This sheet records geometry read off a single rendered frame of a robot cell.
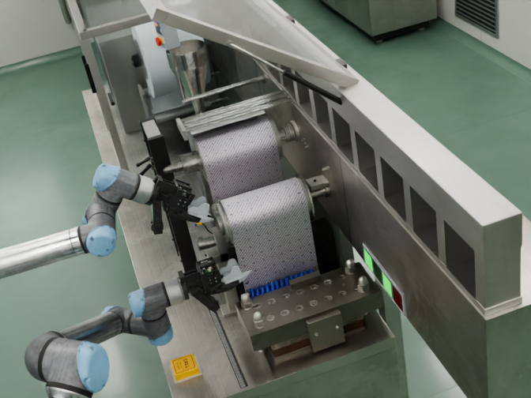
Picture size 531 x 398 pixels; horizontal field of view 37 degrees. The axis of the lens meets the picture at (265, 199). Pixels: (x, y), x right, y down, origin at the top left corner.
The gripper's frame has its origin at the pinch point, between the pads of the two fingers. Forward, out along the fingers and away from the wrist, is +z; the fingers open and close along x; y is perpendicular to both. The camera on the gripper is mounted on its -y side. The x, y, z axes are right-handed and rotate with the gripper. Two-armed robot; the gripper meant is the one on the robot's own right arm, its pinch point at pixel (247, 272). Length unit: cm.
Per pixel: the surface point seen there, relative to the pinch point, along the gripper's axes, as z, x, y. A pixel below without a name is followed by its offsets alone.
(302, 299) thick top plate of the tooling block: 11.9, -12.3, -6.2
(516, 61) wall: 263, 272, -105
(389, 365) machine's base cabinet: 31, -26, -29
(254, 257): 3.1, -0.2, 4.9
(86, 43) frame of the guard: -24, 102, 46
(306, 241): 19.4, -0.2, 4.4
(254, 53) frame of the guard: 11, -14, 72
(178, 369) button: -27.9, -11.2, -16.7
